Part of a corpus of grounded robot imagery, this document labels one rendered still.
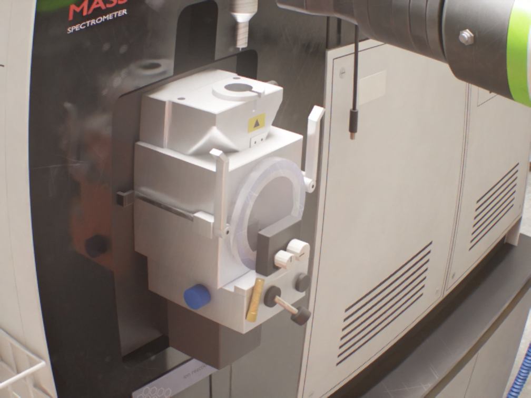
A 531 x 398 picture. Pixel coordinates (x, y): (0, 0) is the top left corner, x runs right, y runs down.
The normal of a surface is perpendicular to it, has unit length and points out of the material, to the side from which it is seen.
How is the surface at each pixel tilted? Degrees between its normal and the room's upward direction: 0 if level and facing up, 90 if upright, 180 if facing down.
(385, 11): 94
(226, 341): 90
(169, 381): 90
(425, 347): 0
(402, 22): 101
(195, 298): 90
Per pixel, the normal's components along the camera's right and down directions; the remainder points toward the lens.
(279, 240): 0.80, 0.30
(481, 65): -0.56, 0.68
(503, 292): 0.05, -0.91
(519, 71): -0.60, 0.49
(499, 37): -0.57, 0.13
